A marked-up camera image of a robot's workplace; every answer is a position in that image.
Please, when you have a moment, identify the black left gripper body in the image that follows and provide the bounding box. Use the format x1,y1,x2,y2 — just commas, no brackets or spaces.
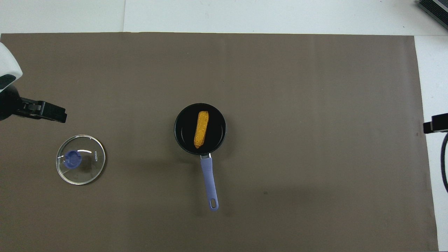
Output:
0,85,23,121

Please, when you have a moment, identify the glass lid blue knob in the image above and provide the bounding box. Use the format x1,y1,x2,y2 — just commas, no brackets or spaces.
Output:
56,135,106,185

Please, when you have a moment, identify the yellow corn cob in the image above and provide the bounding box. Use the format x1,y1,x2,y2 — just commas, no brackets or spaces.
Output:
194,111,210,149

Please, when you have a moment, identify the dark grey ribbed device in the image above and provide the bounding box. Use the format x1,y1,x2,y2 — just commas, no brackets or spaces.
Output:
416,0,448,30

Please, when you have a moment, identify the brown table mat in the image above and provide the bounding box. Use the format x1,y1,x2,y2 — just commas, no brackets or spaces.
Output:
0,32,440,252

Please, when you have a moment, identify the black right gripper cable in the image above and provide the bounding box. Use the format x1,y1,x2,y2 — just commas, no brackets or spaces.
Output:
440,132,448,194

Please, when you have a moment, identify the dark blue pot purple handle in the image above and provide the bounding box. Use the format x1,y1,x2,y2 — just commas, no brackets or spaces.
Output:
174,103,227,211

